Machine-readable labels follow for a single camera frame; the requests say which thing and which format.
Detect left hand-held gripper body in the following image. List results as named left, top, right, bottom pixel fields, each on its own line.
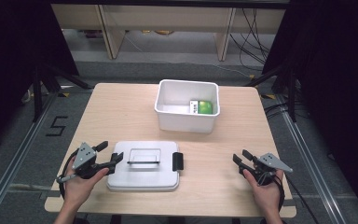
left=71, top=142, right=111, bottom=180

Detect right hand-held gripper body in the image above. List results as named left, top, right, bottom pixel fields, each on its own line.
left=243, top=152, right=294, bottom=187

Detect white plastic lid with handle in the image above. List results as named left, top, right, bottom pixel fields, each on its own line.
left=105, top=140, right=185, bottom=192

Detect person's right hand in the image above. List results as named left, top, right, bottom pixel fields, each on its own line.
left=241, top=168, right=286, bottom=214

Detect person's left hand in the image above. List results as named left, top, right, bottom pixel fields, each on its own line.
left=62, top=156, right=110, bottom=209

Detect silver plug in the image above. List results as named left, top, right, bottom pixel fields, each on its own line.
left=55, top=174, right=77, bottom=185

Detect green and white packet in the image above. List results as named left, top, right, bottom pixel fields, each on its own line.
left=188, top=99, right=214, bottom=116

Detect white plastic bin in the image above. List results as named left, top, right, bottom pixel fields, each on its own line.
left=154, top=78, right=221, bottom=134

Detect black metal stand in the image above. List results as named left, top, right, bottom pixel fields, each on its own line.
left=244, top=65, right=298, bottom=123
left=32, top=63, right=93, bottom=123

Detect black curtain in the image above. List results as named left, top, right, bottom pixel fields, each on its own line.
left=0, top=0, right=80, bottom=158
left=261, top=0, right=358, bottom=224

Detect light wooden furniture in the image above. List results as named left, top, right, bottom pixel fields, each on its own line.
left=50, top=3, right=287, bottom=63

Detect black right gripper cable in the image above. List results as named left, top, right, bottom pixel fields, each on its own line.
left=276, top=174, right=287, bottom=213

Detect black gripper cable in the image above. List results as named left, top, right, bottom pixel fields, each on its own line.
left=57, top=147, right=79, bottom=201
left=276, top=174, right=287, bottom=213

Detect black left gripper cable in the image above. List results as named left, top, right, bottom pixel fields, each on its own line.
left=57, top=147, right=79, bottom=201

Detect metal floor rail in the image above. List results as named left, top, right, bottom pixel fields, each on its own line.
left=0, top=92, right=61, bottom=224
left=274, top=93, right=348, bottom=224

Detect black floor cables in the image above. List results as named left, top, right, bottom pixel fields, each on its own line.
left=263, top=101, right=307, bottom=120

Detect black hanging cables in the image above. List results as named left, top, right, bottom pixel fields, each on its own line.
left=228, top=7, right=277, bottom=72

